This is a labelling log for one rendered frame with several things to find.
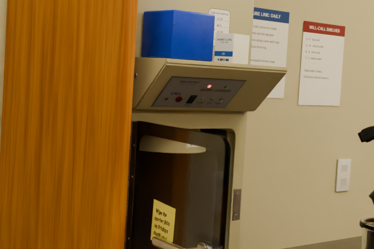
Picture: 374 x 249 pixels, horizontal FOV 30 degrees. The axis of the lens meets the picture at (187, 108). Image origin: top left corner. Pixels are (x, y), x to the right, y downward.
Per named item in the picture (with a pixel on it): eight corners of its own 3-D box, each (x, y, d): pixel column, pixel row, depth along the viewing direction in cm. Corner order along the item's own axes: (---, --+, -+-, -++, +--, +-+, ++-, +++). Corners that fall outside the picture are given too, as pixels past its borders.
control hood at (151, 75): (126, 108, 135) (129, 56, 134) (248, 110, 155) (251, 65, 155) (161, 113, 126) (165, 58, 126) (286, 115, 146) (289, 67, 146)
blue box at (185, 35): (140, 57, 135) (143, 10, 135) (181, 60, 141) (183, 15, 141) (171, 58, 127) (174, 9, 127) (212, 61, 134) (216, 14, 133)
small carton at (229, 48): (213, 62, 143) (215, 33, 143) (229, 63, 147) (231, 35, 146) (232, 63, 140) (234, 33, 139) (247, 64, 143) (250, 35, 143)
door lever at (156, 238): (176, 245, 120) (177, 230, 120) (207, 259, 112) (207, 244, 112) (148, 248, 118) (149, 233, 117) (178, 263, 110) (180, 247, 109)
